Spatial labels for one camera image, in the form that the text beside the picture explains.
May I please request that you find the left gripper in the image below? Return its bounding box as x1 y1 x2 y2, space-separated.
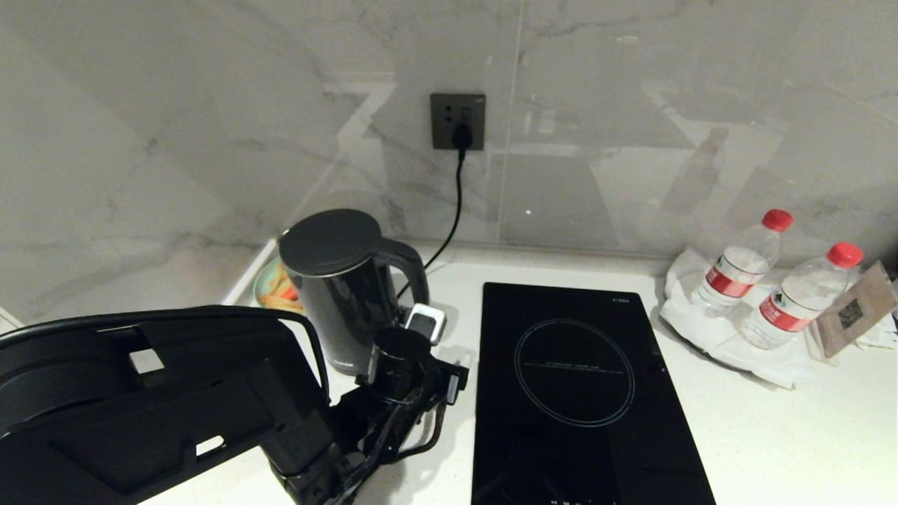
366 328 470 409

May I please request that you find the dark grey electric kettle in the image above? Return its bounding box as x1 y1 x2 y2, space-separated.
279 208 431 377

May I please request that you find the dark grey kettle lid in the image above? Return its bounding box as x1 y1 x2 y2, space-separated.
279 208 384 278

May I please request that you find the green-rimmed plate with snacks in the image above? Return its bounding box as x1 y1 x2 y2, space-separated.
253 255 307 314

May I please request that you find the black induction cooktop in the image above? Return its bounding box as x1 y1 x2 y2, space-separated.
471 281 717 505

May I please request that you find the red-capped plastic water bottle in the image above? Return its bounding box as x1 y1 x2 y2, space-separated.
739 242 865 351
692 208 795 318

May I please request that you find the brown card in acrylic stand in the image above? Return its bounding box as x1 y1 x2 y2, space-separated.
805 260 898 360

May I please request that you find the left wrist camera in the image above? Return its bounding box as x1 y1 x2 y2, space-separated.
405 302 448 346

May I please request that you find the black cable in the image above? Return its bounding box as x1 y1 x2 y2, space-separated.
391 400 450 464
277 310 333 408

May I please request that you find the black power cord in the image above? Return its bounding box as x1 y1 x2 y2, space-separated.
396 149 468 301

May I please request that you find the dark grey wall socket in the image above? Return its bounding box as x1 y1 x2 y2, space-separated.
429 93 487 152

